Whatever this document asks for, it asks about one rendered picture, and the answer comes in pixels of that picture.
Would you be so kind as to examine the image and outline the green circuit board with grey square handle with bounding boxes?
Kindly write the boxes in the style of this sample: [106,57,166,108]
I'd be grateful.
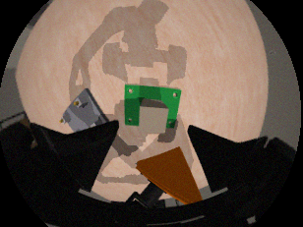
[124,85,182,133]

